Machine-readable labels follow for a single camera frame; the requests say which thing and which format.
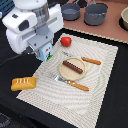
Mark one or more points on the small dark grey pot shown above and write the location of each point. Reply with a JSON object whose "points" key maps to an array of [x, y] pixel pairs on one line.
{"points": [[70, 11]]}

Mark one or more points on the beige woven placemat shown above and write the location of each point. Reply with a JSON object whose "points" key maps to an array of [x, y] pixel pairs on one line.
{"points": [[77, 107]]}

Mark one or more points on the grilled brown sausage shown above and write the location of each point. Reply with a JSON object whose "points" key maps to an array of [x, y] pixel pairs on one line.
{"points": [[72, 66]]}

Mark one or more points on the knife with wooden handle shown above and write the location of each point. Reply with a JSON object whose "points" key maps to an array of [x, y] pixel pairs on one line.
{"points": [[83, 58]]}

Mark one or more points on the fork with wooden handle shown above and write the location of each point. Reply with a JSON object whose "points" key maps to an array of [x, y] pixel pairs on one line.
{"points": [[76, 85]]}

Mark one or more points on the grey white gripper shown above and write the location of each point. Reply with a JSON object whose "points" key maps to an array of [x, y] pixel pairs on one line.
{"points": [[32, 28]]}

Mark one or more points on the round wooden plate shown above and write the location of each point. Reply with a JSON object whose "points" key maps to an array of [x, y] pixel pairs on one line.
{"points": [[70, 74]]}

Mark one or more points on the pink wooden board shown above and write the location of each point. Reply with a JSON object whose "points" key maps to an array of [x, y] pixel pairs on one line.
{"points": [[109, 29]]}

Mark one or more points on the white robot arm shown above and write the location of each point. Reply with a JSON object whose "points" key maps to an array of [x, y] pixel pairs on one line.
{"points": [[30, 4]]}

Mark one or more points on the beige bowl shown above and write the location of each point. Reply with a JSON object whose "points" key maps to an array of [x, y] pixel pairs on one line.
{"points": [[124, 16]]}

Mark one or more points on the yellow bread loaf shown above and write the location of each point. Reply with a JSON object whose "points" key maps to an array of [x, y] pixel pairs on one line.
{"points": [[23, 83]]}

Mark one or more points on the large dark grey pot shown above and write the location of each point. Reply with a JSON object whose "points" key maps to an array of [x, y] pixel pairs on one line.
{"points": [[95, 13]]}

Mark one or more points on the red tomato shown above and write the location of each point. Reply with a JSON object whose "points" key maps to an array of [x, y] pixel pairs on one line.
{"points": [[66, 41]]}

